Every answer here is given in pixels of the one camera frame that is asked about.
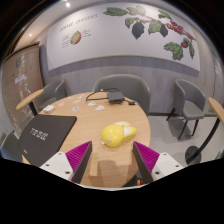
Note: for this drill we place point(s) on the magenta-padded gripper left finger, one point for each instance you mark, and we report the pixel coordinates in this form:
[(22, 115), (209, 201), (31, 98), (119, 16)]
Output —
[(77, 156)]

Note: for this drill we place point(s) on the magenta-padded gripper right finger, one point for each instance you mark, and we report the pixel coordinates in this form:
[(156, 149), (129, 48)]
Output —
[(147, 156)]

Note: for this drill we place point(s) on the yellow computer mouse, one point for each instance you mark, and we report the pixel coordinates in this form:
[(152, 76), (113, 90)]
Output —
[(114, 134)]

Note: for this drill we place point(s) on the black mouse pad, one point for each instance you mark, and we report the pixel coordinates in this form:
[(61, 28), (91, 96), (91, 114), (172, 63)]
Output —
[(46, 136)]

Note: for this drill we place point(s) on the small paper sticker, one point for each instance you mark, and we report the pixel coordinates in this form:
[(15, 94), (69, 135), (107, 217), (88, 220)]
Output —
[(91, 104), (76, 108), (77, 101), (99, 107), (61, 104), (82, 96)]

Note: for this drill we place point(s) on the small white box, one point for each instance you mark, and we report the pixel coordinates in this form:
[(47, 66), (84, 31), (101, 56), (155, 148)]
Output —
[(49, 109)]

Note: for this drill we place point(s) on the small black adapter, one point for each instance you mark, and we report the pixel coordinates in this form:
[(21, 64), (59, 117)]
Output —
[(132, 102)]

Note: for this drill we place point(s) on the flat black box device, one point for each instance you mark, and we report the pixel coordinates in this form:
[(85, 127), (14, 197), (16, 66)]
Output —
[(115, 96)]

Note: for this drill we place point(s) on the grey chair with black legs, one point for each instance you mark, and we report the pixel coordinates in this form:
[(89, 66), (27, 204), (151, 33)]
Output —
[(191, 103)]

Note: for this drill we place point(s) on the grey armchair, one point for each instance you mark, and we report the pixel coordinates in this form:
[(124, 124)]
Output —
[(53, 91), (128, 85)]

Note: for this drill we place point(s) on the round wooden side table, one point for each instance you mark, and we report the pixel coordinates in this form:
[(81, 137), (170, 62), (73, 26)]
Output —
[(29, 98)]

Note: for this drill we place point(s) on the brown notice board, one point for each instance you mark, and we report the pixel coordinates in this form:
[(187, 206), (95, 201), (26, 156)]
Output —
[(21, 83)]

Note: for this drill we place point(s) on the wooden table with black pedestal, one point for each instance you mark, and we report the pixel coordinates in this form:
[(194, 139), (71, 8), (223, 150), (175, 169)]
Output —
[(217, 108)]

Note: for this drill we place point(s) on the coffee plant wall mural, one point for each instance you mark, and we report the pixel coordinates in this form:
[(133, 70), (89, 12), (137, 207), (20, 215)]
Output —
[(110, 36)]

